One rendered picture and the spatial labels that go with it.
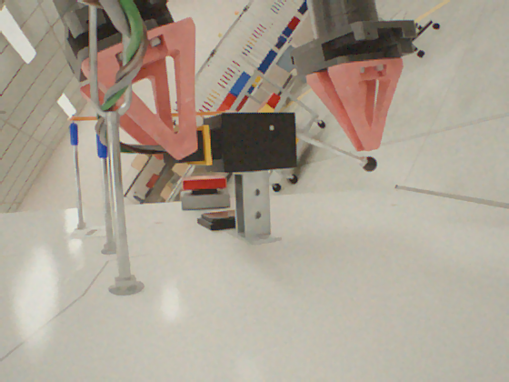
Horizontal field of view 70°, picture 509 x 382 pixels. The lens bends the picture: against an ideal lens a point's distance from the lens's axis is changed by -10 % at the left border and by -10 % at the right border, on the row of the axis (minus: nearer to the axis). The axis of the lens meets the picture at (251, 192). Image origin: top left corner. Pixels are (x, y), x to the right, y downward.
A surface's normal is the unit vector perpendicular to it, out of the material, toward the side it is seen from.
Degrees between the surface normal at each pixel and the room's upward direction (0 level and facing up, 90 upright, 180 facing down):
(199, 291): 54
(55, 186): 90
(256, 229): 101
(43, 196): 90
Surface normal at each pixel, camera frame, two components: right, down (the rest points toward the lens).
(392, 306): -0.04, -0.99
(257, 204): 0.41, 0.07
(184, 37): 0.54, 0.38
